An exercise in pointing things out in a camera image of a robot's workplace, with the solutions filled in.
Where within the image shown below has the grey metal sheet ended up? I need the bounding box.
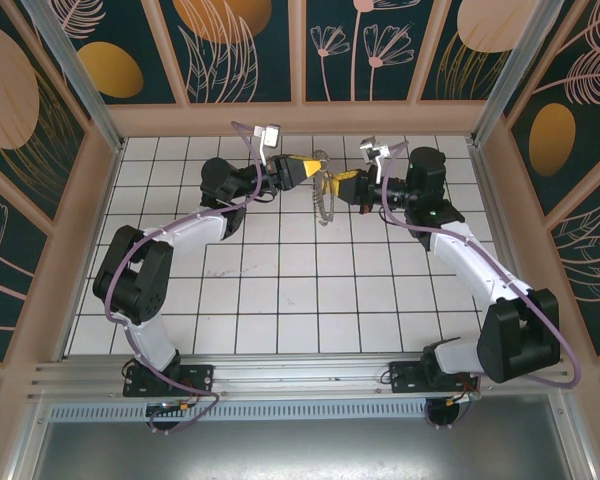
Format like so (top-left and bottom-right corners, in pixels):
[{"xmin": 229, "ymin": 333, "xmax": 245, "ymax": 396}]
[{"xmin": 9, "ymin": 419, "xmax": 596, "ymax": 480}]

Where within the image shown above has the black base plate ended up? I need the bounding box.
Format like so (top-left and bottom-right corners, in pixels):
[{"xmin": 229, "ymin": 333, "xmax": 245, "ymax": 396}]
[
  {"xmin": 387, "ymin": 359, "xmax": 481, "ymax": 396},
  {"xmin": 122, "ymin": 363, "xmax": 216, "ymax": 399}
]

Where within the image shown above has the aluminium side rail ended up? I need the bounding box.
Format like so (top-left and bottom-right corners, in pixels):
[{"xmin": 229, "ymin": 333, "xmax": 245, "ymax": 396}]
[{"xmin": 467, "ymin": 141, "xmax": 546, "ymax": 357}]

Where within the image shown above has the slotted grey cable duct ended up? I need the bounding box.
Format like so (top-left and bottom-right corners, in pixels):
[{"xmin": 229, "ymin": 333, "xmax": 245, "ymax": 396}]
[{"xmin": 47, "ymin": 403, "xmax": 564, "ymax": 422}]

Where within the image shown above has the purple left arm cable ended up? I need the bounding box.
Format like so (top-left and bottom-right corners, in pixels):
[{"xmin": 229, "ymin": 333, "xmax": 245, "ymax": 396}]
[{"xmin": 103, "ymin": 119, "xmax": 274, "ymax": 436}]

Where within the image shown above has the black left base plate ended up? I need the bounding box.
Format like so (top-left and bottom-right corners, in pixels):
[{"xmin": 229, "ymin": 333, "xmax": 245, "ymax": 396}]
[{"xmin": 122, "ymin": 363, "xmax": 216, "ymax": 399}]

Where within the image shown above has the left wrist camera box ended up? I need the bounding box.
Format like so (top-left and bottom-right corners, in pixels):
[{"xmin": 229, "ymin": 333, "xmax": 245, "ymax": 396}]
[{"xmin": 252, "ymin": 123, "xmax": 283, "ymax": 166}]

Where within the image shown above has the aluminium corner post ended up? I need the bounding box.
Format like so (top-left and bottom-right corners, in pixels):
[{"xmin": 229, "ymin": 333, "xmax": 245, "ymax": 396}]
[
  {"xmin": 468, "ymin": 0, "xmax": 579, "ymax": 146},
  {"xmin": 19, "ymin": 0, "xmax": 127, "ymax": 152}
]

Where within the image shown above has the aluminium front rail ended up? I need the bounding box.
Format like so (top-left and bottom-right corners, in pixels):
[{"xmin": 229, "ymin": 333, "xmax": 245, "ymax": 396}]
[{"xmin": 27, "ymin": 352, "xmax": 579, "ymax": 401}]

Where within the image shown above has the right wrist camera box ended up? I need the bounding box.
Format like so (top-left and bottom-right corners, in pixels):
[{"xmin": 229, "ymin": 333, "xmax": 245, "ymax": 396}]
[{"xmin": 358, "ymin": 135, "xmax": 392, "ymax": 169}]

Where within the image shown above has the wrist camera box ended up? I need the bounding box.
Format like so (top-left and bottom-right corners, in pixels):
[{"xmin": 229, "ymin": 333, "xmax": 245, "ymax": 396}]
[
  {"xmin": 252, "ymin": 123, "xmax": 283, "ymax": 166},
  {"xmin": 358, "ymin": 135, "xmax": 392, "ymax": 169}
]

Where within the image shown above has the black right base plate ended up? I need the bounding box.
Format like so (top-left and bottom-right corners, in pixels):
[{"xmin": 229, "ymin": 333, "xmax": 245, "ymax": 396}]
[{"xmin": 387, "ymin": 359, "xmax": 481, "ymax": 396}]

